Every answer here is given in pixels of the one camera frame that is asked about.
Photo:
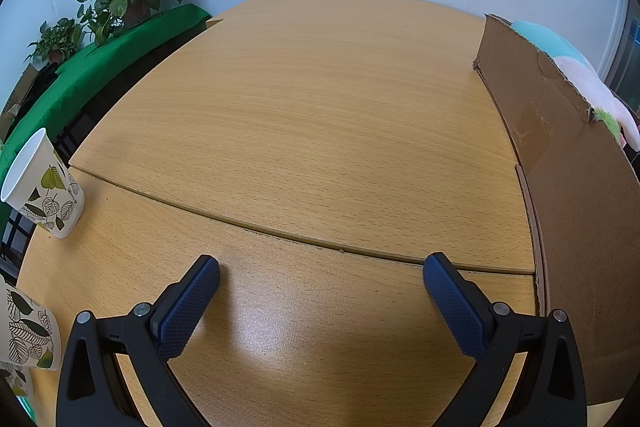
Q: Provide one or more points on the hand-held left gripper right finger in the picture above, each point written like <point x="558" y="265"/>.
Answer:
<point x="452" y="307"/>

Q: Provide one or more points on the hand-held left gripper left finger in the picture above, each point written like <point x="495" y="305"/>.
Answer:
<point x="187" y="307"/>

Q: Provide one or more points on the wooden desktop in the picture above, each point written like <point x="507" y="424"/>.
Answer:
<point x="300" y="132"/>

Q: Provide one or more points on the leaf print paper cup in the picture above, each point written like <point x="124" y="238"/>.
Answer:
<point x="45" y="202"/>
<point x="30" y="332"/>

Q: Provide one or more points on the pink teal pig plush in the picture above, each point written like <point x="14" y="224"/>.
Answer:
<point x="585" y="77"/>

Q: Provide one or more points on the small brown cardboard box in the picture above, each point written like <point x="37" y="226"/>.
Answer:
<point x="17" y="99"/>

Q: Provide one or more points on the small potted green plant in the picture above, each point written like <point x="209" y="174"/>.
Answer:
<point x="55" y="39"/>

